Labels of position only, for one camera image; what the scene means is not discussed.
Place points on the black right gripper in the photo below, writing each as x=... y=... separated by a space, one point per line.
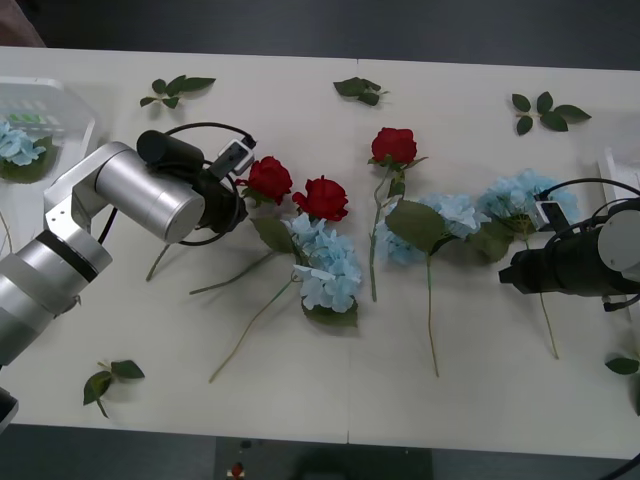
x=542 y=272

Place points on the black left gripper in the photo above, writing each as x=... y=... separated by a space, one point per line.
x=222 y=207

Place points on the red rose with green stem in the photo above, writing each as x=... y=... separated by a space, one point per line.
x=322 y=200
x=395 y=145
x=270 y=180

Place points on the pale blue flower with stem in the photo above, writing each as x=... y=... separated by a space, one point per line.
x=450 y=212
x=330 y=265
x=520 y=197
x=15 y=145

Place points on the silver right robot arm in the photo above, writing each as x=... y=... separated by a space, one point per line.
x=612 y=255

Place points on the loose green leaf twig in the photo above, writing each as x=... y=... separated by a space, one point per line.
x=192 y=83
x=125 y=370
x=350 y=87
x=552 y=120
x=622 y=365

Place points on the translucent white shallow box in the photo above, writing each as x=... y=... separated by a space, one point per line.
x=75 y=112

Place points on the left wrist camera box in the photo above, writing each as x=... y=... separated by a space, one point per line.
x=234 y=157

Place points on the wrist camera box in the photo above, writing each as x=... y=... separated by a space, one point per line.
x=234 y=157
x=552 y=216

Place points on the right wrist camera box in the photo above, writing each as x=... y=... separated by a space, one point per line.
x=552 y=216

